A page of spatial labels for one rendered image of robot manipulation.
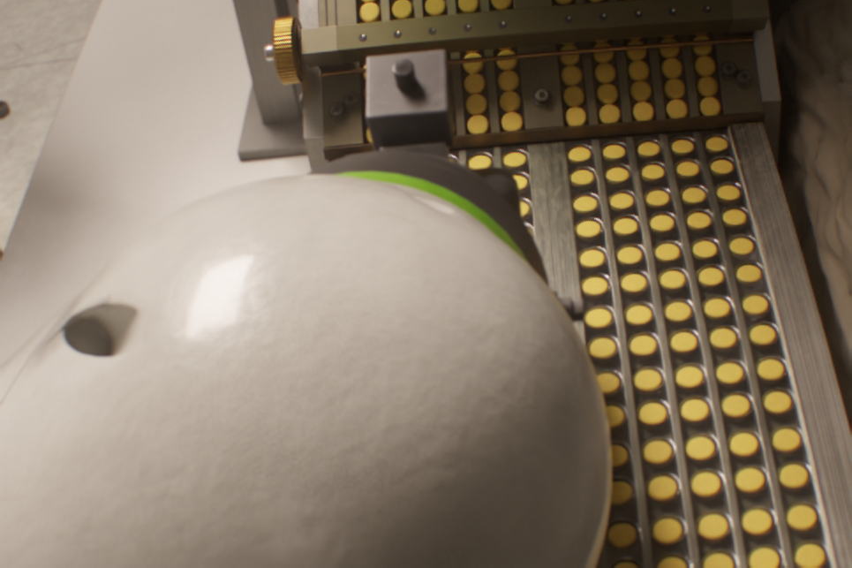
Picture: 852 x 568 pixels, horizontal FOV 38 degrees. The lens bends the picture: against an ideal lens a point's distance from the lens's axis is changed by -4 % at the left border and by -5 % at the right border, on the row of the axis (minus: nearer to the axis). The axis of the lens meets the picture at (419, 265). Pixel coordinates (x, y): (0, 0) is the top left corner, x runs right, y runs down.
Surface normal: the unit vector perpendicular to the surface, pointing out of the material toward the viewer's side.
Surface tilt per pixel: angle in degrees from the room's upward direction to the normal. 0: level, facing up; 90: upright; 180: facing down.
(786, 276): 0
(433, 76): 16
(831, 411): 0
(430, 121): 106
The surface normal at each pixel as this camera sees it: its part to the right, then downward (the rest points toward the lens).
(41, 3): -0.12, -0.73
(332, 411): 0.14, -0.30
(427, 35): -0.11, -0.16
